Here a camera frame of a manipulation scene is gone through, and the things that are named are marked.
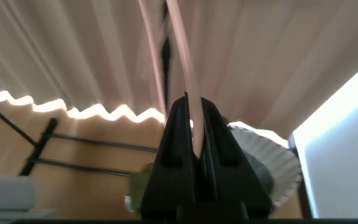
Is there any green garment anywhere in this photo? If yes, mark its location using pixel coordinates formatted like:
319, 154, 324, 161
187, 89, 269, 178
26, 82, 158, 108
124, 161, 155, 215

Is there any beige curtain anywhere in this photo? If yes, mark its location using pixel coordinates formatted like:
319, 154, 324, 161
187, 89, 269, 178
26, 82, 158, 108
0, 0, 358, 147

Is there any pink clothes hanger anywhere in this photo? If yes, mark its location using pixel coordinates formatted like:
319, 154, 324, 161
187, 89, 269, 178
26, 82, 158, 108
137, 0, 205, 159

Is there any white laundry basket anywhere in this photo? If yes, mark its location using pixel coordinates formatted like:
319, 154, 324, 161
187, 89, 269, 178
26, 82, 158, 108
222, 116, 303, 208

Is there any black clothes rack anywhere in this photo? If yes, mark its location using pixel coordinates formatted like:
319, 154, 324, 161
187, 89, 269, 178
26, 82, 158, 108
0, 0, 172, 178

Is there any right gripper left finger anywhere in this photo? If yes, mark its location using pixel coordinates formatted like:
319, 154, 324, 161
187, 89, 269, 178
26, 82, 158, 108
139, 91, 198, 220

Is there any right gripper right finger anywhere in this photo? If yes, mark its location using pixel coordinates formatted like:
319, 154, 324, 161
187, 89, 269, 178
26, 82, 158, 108
197, 95, 273, 220

